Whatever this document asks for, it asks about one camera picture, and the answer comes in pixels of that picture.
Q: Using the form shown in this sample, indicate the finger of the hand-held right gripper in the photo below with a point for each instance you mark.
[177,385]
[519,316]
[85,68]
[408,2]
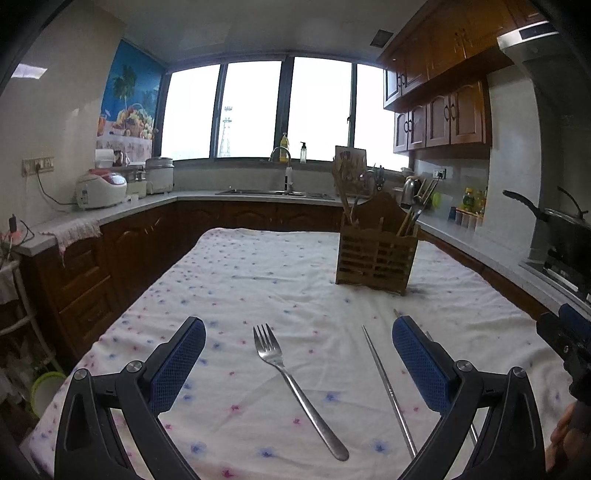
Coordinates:
[561,337]
[577,317]

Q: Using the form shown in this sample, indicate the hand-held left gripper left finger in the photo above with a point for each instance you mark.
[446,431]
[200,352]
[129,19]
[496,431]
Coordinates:
[182,364]

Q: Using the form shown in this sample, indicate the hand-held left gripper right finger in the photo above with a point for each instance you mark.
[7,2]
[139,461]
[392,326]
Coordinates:
[420,364]

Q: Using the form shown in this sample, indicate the metal chopstick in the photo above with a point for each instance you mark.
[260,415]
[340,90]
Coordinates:
[390,392]
[473,434]

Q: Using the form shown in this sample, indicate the metal fork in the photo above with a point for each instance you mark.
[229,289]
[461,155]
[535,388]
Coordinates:
[295,397]

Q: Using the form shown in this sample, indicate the wooden utensil holder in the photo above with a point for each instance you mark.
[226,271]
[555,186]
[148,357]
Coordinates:
[374,254]

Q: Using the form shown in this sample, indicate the wooden chopstick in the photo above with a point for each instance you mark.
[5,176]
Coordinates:
[344,194]

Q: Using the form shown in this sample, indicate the person's right hand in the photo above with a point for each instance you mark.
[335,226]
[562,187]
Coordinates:
[565,434]

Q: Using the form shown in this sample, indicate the gas stove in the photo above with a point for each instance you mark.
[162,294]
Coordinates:
[563,277]

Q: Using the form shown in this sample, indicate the black frying pan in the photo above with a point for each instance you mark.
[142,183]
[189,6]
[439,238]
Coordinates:
[563,226]

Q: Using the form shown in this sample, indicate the white floral tablecloth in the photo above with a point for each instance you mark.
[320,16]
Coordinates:
[277,286]

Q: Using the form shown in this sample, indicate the green plastic basin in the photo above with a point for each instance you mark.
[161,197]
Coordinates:
[46,392]

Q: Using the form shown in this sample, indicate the row of spice jars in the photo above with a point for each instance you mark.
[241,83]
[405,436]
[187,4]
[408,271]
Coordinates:
[468,219]

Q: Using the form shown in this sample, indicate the green and yellow bottle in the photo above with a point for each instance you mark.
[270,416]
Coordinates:
[469,201]

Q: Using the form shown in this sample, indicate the white metal rack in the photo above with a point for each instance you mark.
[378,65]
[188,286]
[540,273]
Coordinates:
[27,318]

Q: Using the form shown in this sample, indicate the green cup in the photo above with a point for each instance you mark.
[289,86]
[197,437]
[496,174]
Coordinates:
[436,201]

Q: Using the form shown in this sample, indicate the grey kitchen countertop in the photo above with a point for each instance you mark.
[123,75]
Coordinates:
[157,199]

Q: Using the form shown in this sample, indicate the white lace cloth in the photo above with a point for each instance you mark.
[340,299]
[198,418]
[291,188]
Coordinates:
[76,233]

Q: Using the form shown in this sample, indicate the steel electric kettle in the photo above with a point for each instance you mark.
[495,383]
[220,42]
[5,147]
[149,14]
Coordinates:
[410,191]

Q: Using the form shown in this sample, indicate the small steel cooking appliance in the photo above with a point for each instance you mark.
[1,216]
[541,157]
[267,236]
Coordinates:
[136,182]

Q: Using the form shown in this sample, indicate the steel kitchen sink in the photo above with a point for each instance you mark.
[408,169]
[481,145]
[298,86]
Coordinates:
[272,193]

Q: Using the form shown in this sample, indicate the red and white rice cooker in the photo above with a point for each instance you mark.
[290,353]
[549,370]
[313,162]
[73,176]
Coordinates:
[99,189]

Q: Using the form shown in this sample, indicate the wooden cutting board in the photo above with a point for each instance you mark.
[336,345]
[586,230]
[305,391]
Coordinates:
[351,159]

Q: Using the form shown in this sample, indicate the chrome kitchen faucet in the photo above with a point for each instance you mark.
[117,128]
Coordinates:
[284,170]

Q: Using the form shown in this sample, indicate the clear soap dispenser bottle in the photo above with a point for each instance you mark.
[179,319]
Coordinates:
[303,154]

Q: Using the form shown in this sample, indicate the brown wooden upper cabinets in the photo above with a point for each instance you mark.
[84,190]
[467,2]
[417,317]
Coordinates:
[438,115]

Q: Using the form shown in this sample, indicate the large kitchen window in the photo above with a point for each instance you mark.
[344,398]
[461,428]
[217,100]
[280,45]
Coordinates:
[258,110]

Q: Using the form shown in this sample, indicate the ceiling vent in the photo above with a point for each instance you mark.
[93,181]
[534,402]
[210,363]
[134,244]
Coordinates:
[381,38]

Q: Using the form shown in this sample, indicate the ceiling light panel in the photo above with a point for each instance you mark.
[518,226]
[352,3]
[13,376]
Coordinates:
[28,70]

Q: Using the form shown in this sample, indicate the wall outlet with plug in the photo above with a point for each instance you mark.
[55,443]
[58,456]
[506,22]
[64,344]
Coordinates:
[440,173]

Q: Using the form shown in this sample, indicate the wall power outlet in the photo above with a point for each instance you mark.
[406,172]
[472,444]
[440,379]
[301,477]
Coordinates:
[38,165]

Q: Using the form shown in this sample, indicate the tropical fruit wall poster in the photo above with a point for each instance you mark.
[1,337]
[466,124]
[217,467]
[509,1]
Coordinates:
[131,101]

